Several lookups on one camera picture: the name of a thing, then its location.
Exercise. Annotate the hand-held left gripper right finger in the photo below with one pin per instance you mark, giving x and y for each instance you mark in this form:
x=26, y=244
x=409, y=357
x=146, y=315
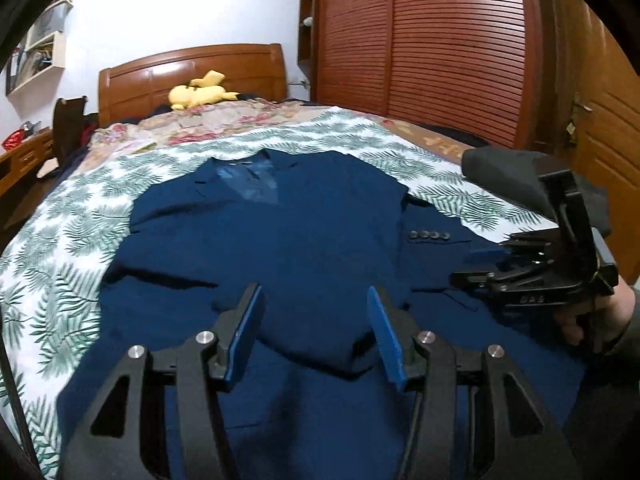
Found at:
x=387, y=340

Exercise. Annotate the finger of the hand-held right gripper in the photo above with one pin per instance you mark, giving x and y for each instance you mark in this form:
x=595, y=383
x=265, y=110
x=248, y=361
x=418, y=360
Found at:
x=475, y=280
x=482, y=256

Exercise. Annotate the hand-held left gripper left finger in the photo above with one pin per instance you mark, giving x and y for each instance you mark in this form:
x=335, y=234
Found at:
x=245, y=340

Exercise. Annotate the navy blue suit jacket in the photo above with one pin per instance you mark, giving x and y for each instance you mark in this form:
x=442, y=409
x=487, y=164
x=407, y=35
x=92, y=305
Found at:
x=310, y=240

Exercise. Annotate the person's right forearm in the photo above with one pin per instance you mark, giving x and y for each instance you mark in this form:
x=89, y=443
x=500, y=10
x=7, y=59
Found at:
x=631, y=347

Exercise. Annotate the dark grey clothes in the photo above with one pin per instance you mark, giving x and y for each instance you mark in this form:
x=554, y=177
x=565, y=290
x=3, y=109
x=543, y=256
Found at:
x=500, y=170

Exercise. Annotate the person's right hand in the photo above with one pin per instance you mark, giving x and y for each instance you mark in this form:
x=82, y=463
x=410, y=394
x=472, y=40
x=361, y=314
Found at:
x=622, y=310

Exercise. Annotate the wooden door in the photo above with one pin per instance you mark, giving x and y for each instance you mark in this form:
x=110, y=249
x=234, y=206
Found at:
x=610, y=160

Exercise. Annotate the door lock with keys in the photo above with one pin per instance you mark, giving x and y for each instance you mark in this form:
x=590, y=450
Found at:
x=570, y=129

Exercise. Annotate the leaf print bed sheet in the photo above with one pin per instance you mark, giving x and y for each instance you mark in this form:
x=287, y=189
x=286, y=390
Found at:
x=75, y=240

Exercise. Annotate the wooden louvred wardrobe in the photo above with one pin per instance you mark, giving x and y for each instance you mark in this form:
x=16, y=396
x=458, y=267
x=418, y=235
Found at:
x=425, y=50

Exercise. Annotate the floral blanket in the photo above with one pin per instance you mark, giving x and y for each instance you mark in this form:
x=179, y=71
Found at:
x=240, y=117

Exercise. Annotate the yellow plush toy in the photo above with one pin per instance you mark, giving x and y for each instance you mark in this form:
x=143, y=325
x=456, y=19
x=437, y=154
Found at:
x=197, y=95

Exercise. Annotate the wooden headboard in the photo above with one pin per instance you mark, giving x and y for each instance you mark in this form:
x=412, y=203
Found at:
x=145, y=80

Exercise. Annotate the dark wooden chair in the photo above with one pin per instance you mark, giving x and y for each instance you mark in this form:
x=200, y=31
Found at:
x=67, y=125

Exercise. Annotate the wooden desk with cabinets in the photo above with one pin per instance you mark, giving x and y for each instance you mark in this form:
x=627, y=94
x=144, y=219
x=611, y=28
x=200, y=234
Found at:
x=25, y=162

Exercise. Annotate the red basket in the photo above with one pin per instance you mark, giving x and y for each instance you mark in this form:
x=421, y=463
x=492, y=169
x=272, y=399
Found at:
x=14, y=140

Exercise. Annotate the white wall shelf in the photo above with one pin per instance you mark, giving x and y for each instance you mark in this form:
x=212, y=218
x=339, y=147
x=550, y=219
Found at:
x=50, y=60

